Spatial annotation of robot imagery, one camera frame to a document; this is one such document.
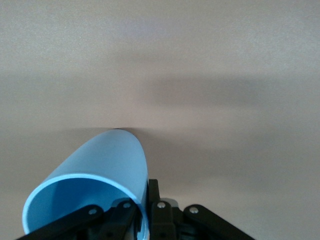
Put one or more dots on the blue plastic cup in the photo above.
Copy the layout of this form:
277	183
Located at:
100	160

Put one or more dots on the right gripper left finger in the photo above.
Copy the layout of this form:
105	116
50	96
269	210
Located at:
120	217

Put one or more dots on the brown table cover sheet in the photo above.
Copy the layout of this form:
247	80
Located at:
200	62

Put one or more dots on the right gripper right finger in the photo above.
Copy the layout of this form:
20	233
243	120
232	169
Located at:
162	220

